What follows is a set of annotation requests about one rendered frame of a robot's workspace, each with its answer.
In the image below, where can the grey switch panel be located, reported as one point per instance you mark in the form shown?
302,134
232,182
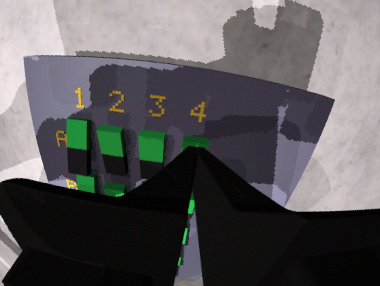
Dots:
107,125

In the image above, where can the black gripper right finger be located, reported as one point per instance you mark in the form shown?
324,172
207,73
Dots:
246,239

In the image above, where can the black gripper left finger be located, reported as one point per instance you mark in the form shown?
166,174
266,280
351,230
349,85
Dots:
141,231

